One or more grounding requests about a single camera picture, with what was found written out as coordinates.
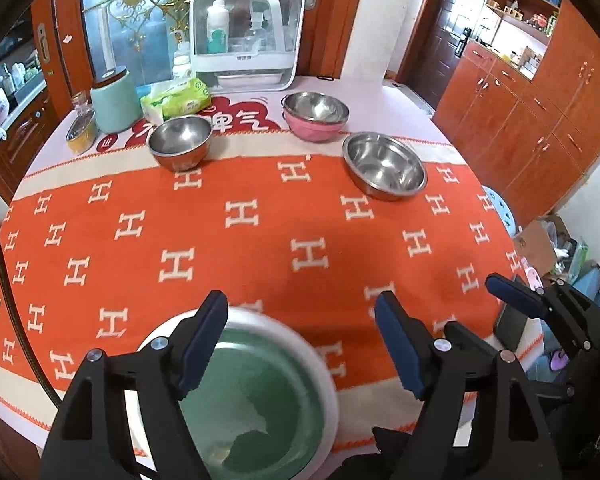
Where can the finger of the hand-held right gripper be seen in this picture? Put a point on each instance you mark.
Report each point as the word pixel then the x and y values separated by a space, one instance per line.
pixel 515 292

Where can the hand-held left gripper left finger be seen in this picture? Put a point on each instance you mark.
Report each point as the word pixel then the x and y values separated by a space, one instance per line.
pixel 202 345

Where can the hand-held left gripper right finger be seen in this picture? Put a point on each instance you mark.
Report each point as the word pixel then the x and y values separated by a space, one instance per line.
pixel 400 347

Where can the green plate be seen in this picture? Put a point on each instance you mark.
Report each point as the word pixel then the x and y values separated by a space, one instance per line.
pixel 270 390

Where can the large white plate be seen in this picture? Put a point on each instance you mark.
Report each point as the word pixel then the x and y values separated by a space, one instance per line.
pixel 300 347

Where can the wide steel bowl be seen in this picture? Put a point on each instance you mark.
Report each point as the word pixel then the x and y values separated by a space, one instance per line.
pixel 385 165

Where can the small steel bowl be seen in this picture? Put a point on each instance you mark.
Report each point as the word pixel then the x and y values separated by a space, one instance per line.
pixel 180 135

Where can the pink steel bowl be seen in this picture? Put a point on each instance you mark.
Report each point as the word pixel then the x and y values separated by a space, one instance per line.
pixel 310 131

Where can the pink plastic item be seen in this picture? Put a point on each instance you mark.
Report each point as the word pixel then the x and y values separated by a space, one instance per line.
pixel 532 279

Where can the black flat device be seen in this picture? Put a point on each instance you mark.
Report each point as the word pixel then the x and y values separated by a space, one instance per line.
pixel 511 327

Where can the cardboard box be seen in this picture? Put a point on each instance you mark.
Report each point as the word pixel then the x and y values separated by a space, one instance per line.
pixel 537 247

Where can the blue plastic stool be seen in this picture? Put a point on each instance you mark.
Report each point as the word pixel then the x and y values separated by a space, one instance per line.
pixel 500 210

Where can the orange patterned tablecloth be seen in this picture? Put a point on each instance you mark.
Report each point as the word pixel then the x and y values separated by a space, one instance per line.
pixel 230 260

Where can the yellow tin container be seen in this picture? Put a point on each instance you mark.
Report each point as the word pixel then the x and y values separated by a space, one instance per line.
pixel 80 137

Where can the green tissue pack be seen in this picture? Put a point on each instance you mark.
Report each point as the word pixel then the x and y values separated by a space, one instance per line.
pixel 177 102

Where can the mint green canister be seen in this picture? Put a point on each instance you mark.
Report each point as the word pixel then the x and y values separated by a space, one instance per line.
pixel 115 105

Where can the dark entrance door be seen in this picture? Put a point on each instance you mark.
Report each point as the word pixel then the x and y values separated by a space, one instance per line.
pixel 445 45

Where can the small glass jar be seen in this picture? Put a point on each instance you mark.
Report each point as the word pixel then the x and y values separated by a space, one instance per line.
pixel 81 104

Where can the wooden kitchen cabinet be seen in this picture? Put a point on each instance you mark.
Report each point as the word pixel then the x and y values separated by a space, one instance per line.
pixel 25 140

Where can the white pill bottle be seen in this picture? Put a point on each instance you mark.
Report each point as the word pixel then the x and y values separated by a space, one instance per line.
pixel 182 67

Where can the white storage box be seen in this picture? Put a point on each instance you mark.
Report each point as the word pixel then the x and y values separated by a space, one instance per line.
pixel 240 65

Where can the clear plastic bottle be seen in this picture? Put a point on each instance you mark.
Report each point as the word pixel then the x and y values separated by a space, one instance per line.
pixel 257 30

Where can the white bottle green label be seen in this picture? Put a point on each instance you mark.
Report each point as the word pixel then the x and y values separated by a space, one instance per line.
pixel 218 25

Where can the sliding glass door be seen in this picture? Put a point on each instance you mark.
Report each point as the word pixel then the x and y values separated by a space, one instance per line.
pixel 125 20

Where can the wooden wall cabinet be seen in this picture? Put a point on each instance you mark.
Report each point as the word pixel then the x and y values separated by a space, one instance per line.
pixel 520 125

